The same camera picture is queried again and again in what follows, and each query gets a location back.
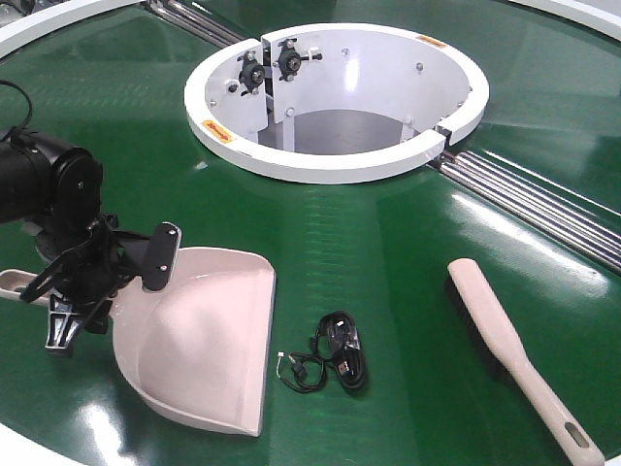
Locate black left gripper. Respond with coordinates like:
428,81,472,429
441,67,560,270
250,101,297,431
19,214,150,357

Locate white inner conveyor ring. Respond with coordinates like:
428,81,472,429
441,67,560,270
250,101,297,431
182,21,490,184

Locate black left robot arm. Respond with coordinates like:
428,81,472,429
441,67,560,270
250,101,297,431
1,110,149,357

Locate white outer guard rail right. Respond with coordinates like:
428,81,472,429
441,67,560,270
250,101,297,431
509,0,620,42

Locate beige hand brush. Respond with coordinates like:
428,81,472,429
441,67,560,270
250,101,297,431
447,258,605,465

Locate pink plastic dustpan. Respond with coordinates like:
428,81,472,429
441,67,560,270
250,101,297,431
0,246,278,439

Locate white outer guard rail left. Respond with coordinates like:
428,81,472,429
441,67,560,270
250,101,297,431
1,0,139,58

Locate steel transfer rollers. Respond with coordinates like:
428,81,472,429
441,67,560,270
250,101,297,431
145,1,245,49
429,151,620,274

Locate black bearing block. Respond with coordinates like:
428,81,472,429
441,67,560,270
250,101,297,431
277,38,323,82
238,50,265,96

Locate black left bearing block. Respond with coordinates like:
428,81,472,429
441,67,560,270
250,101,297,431
238,50,265,96

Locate green conveyor belt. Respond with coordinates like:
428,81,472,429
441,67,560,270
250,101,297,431
1,1,620,465

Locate steel transfer rollers far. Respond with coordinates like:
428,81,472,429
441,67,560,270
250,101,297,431
145,1,245,49

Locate steel transfer rollers right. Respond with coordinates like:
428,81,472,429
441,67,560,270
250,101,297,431
429,151,620,274

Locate small black connector cable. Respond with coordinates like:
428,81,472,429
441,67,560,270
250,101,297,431
276,350,326,395

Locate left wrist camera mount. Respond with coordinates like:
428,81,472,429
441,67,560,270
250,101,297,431
141,221,181,291

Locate black right bearing block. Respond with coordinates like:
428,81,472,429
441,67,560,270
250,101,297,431
277,38,323,82

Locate white guard rail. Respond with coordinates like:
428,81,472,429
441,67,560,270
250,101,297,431
509,0,620,42
1,0,139,58

